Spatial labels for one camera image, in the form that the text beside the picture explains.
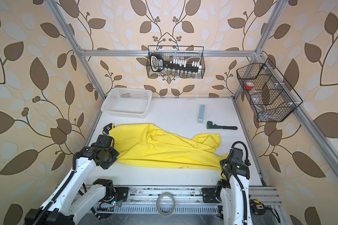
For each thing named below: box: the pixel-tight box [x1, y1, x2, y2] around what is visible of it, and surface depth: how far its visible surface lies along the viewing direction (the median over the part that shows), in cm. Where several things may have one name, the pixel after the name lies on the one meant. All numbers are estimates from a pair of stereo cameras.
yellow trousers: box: [108, 123, 229, 171], surface depth 92 cm
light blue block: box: [197, 104, 206, 124], surface depth 106 cm
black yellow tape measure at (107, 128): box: [102, 122, 116, 135], surface depth 101 cm
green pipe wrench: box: [206, 120, 239, 130], surface depth 104 cm
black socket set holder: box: [149, 52, 203, 73], surface depth 85 cm
